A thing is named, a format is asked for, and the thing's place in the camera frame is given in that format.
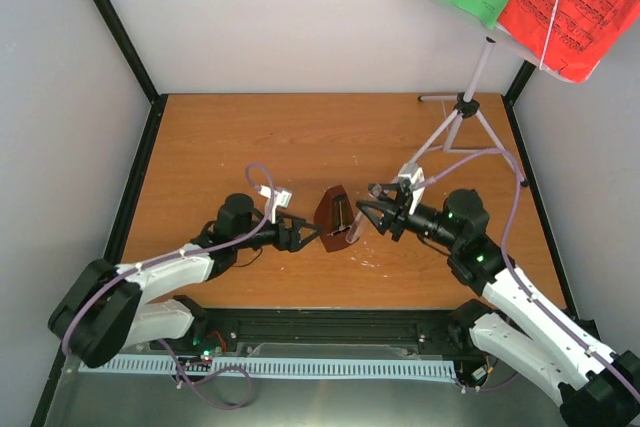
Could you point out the red sheet music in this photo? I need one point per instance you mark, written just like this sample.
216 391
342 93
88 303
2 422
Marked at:
568 37

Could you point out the clear plastic metronome cover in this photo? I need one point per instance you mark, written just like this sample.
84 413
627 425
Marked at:
355 231

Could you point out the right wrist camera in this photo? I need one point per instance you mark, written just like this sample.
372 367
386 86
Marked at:
412 174

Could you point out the brown wooden metronome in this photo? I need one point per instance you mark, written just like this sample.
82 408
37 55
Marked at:
335 215

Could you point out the lilac music stand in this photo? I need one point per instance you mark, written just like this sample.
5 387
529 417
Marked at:
465 107

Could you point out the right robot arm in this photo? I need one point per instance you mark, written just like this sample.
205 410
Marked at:
510 319

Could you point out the light blue cable duct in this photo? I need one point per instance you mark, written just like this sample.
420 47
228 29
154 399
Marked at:
284 368

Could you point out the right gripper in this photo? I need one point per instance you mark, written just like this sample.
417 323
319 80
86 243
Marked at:
399 206

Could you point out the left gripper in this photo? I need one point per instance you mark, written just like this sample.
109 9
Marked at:
293 244

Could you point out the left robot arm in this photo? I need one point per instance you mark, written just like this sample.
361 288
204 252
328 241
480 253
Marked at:
114 306

